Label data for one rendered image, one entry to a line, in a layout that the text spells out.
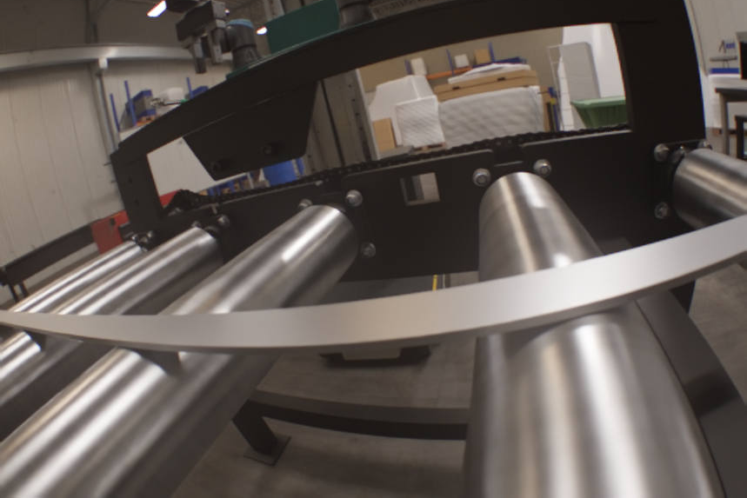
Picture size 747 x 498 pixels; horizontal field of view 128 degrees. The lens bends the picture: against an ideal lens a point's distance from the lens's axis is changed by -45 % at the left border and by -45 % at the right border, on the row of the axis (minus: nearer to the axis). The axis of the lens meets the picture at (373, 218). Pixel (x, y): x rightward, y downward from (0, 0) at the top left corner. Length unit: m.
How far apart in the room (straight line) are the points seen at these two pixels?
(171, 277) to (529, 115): 3.51
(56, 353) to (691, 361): 0.70
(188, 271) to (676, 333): 0.69
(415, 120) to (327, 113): 7.18
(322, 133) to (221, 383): 1.35
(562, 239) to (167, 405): 0.29
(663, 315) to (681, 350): 0.06
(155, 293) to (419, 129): 8.33
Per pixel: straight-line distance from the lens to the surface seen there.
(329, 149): 1.52
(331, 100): 1.51
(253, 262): 0.35
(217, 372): 0.28
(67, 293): 0.83
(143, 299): 0.57
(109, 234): 2.65
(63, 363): 0.52
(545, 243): 0.24
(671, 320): 0.40
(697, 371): 0.35
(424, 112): 8.60
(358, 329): 0.17
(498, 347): 0.18
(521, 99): 3.68
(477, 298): 0.17
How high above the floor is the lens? 1.01
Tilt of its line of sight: 16 degrees down
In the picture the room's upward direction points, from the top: 14 degrees counter-clockwise
